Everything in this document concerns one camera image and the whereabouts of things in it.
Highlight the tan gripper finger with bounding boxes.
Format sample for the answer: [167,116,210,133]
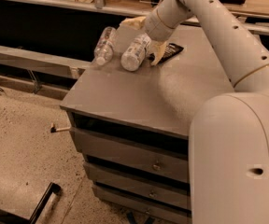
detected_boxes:
[149,40,167,66]
[120,16,146,30]

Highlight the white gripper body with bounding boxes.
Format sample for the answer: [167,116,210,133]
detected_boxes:
[144,7,175,41]

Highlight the blue labelled plastic bottle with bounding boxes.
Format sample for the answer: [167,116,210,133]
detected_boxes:
[120,34,151,72]

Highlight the clear water bottle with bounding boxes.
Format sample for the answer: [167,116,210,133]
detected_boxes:
[94,26,117,65]

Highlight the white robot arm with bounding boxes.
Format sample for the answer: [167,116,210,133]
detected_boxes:
[124,0,269,224]

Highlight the grey drawer cabinet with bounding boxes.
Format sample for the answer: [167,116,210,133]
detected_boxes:
[61,25,232,217]

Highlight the top grey drawer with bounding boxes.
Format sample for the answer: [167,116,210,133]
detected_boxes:
[71,128,189,183]

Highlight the grey drawer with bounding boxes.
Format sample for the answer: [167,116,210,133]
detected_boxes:
[84,162,191,210]
[92,185,192,224]
[71,128,189,183]

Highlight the grey bench beam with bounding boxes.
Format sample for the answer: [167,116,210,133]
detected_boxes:
[0,46,91,79]

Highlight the middle grey drawer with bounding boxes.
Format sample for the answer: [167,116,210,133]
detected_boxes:
[84,162,191,210]

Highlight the bottom grey drawer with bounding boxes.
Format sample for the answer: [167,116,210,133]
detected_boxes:
[92,185,192,224]

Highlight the side cabinet handle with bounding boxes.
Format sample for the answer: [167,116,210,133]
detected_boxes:
[50,123,71,133]

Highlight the grey metal rail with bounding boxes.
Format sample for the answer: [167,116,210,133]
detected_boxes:
[5,0,152,17]

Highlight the black metal frame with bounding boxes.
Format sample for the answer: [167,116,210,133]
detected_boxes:
[0,182,63,224]

